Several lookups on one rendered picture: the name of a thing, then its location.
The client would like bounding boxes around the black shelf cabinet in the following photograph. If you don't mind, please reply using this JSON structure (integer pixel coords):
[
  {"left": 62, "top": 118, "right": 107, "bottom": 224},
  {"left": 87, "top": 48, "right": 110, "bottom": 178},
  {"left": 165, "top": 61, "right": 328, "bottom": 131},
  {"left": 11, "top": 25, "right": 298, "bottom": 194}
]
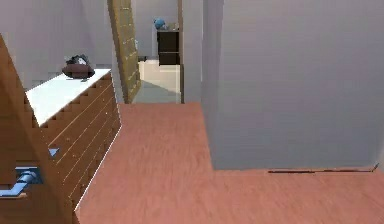
[{"left": 156, "top": 29, "right": 181, "bottom": 67}]

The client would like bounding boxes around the tan wooden room door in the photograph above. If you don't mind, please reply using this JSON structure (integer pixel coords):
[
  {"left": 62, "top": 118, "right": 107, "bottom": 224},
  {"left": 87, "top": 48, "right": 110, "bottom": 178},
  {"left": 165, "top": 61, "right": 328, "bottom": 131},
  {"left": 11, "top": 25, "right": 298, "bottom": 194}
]
[{"left": 106, "top": 0, "right": 142, "bottom": 105}]

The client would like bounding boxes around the brown white-topped chest of drawers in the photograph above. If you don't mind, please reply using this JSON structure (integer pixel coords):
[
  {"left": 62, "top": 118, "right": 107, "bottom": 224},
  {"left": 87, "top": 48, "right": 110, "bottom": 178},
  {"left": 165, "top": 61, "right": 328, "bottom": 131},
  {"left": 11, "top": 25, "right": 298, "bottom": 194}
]
[{"left": 25, "top": 68, "right": 122, "bottom": 212}]

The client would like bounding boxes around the dark brown bowl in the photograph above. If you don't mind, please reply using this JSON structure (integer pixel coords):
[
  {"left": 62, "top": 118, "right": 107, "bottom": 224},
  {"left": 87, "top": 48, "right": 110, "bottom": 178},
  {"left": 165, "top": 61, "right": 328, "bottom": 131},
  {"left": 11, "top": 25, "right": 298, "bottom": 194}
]
[{"left": 61, "top": 64, "right": 96, "bottom": 80}]

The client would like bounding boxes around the black and white crumpled object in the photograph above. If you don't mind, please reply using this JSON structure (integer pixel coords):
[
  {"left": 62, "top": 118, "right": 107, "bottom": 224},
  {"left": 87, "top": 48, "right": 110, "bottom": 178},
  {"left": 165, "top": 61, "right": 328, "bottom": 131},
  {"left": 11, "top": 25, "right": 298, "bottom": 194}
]
[{"left": 65, "top": 54, "right": 91, "bottom": 67}]

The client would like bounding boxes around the brown wooden room door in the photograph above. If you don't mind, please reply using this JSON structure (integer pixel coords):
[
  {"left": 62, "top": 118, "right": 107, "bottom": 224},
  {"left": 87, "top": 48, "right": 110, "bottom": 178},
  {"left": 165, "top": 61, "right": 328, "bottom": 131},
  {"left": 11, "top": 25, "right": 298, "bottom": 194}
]
[{"left": 0, "top": 33, "right": 80, "bottom": 224}]

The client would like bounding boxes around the blue metal door handle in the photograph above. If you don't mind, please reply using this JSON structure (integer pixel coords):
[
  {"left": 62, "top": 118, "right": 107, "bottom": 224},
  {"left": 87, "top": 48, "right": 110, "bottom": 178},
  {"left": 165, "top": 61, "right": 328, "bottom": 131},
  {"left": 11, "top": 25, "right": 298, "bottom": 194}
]
[{"left": 0, "top": 166, "right": 44, "bottom": 198}]

